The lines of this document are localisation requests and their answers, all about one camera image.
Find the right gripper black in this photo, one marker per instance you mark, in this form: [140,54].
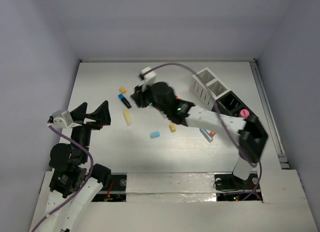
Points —
[140,95]

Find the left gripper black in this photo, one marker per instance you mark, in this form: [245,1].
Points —
[89,123]

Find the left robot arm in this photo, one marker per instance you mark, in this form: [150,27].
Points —
[76,179]

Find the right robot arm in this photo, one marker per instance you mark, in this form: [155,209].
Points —
[247,134]

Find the yellow marker pen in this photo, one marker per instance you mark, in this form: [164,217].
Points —
[127,117]

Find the black highlighter blue cap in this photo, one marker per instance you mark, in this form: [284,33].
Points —
[124,100]

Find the light blue marker cap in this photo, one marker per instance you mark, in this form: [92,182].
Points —
[155,134]

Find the yellow marker cap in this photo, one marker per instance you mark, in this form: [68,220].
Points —
[172,127]

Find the white slotted organizer box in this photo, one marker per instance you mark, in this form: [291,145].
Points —
[207,88]

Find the light blue marker pen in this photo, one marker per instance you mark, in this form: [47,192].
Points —
[206,134]

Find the black slotted organizer box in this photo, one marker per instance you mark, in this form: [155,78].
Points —
[229,104]

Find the pink round cap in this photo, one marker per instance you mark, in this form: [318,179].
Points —
[244,113]

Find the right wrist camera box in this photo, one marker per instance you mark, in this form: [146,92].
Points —
[147,79]

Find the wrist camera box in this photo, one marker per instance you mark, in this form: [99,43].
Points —
[147,79]
[61,119]

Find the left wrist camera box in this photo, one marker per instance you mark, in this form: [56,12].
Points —
[61,119]

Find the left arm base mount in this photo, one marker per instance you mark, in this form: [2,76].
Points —
[116,192]

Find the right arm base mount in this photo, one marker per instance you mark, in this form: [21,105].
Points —
[232,189]

